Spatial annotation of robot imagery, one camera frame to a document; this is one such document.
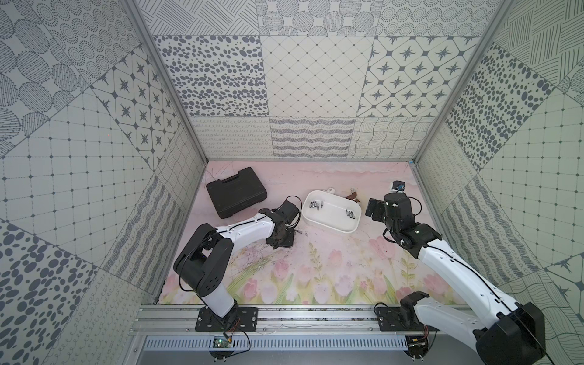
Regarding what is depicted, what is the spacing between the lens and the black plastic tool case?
1.00m

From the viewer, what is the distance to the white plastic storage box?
99cm

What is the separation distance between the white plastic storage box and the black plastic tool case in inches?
8.6
